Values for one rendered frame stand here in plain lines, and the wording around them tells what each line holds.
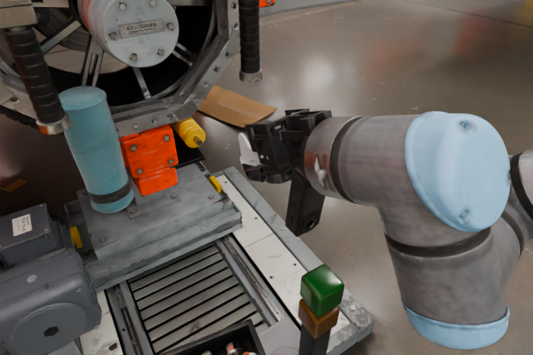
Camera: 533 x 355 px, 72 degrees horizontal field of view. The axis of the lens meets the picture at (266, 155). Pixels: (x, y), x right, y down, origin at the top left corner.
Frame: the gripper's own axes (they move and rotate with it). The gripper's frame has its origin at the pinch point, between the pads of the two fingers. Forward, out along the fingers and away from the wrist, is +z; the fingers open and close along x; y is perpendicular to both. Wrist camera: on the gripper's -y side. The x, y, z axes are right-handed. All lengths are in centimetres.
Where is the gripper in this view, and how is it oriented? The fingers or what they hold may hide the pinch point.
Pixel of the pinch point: (249, 161)
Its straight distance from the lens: 59.1
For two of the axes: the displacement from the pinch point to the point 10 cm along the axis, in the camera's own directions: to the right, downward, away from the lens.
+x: -8.0, 3.4, -4.9
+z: -5.3, -0.6, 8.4
